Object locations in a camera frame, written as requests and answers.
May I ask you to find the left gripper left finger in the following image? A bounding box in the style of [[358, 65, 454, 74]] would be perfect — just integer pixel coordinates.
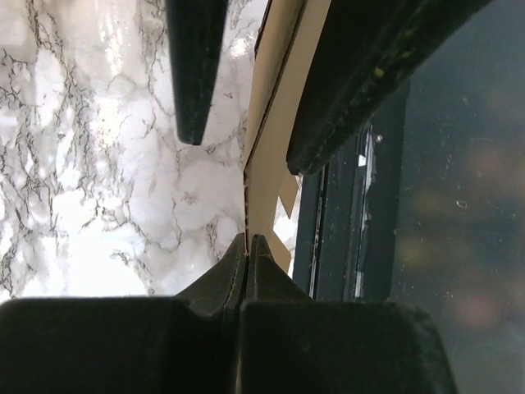
[[166, 0, 228, 145]]

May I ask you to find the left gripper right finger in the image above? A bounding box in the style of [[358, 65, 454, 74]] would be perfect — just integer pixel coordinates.
[[286, 0, 488, 175]]

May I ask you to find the brown cardboard box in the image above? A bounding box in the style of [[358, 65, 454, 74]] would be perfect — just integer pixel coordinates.
[[244, 1, 306, 272]]

